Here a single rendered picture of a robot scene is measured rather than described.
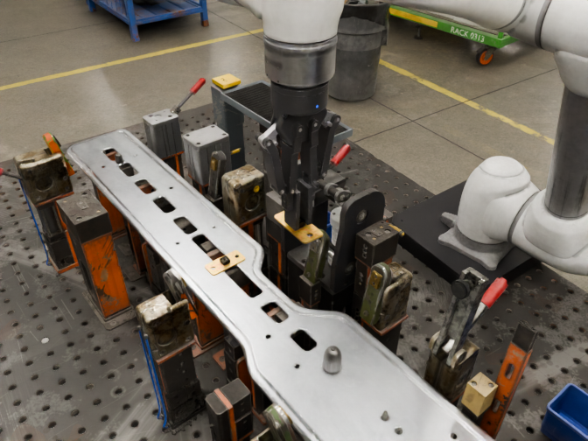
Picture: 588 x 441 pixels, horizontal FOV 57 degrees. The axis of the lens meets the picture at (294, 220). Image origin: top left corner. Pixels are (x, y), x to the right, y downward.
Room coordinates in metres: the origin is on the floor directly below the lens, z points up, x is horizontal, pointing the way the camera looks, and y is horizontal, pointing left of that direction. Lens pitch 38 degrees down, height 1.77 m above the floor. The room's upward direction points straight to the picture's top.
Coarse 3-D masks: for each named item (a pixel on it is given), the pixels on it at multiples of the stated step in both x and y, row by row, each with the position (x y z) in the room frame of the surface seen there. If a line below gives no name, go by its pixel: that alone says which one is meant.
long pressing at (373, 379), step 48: (96, 144) 1.35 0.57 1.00; (192, 192) 1.11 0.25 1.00; (240, 240) 0.93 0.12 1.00; (192, 288) 0.78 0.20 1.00; (240, 288) 0.78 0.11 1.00; (240, 336) 0.66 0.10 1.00; (288, 336) 0.65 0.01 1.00; (336, 336) 0.65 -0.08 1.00; (288, 384) 0.55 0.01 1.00; (336, 384) 0.55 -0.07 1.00; (384, 384) 0.55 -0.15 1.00; (336, 432) 0.46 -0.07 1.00; (384, 432) 0.46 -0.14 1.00; (432, 432) 0.46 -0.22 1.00; (480, 432) 0.46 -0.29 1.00
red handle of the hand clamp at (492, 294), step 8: (496, 280) 0.65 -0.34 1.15; (504, 280) 0.65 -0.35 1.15; (488, 288) 0.64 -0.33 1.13; (496, 288) 0.64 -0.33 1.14; (504, 288) 0.64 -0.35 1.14; (488, 296) 0.63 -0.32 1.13; (496, 296) 0.63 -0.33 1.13; (480, 304) 0.62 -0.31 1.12; (488, 304) 0.62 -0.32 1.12; (480, 312) 0.61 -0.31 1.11; (448, 344) 0.58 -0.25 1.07; (448, 352) 0.56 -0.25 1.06
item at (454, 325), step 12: (468, 276) 0.59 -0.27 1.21; (480, 276) 0.59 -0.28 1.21; (456, 288) 0.57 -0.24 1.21; (468, 288) 0.56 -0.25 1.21; (480, 288) 0.57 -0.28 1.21; (456, 300) 0.59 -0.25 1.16; (468, 300) 0.58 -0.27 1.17; (480, 300) 0.58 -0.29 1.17; (456, 312) 0.59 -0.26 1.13; (468, 312) 0.57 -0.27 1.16; (444, 324) 0.58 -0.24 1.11; (456, 324) 0.58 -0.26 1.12; (468, 324) 0.57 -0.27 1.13; (444, 336) 0.58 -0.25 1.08; (456, 336) 0.56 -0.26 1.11; (456, 348) 0.56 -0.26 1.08
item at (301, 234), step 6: (276, 216) 0.68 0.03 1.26; (282, 216) 0.68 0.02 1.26; (300, 216) 0.67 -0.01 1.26; (282, 222) 0.66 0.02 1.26; (300, 222) 0.65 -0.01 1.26; (288, 228) 0.65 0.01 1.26; (300, 228) 0.65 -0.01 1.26; (306, 228) 0.65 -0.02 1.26; (312, 228) 0.65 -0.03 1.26; (294, 234) 0.64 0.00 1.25; (300, 234) 0.63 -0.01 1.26; (306, 234) 0.64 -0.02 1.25; (312, 234) 0.64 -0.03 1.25; (318, 234) 0.63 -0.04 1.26; (300, 240) 0.62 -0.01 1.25; (306, 240) 0.62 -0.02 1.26; (312, 240) 0.62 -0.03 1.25
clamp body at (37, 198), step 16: (16, 160) 1.17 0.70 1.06; (32, 160) 1.18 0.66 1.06; (48, 160) 1.18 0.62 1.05; (64, 160) 1.20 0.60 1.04; (32, 176) 1.15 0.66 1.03; (48, 176) 1.17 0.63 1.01; (64, 176) 1.19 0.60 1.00; (32, 192) 1.14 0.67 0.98; (48, 192) 1.16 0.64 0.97; (64, 192) 1.19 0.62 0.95; (48, 208) 1.17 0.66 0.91; (48, 224) 1.16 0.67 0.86; (64, 224) 1.17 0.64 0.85; (48, 240) 1.16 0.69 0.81; (64, 240) 1.16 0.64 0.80; (64, 256) 1.15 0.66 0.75
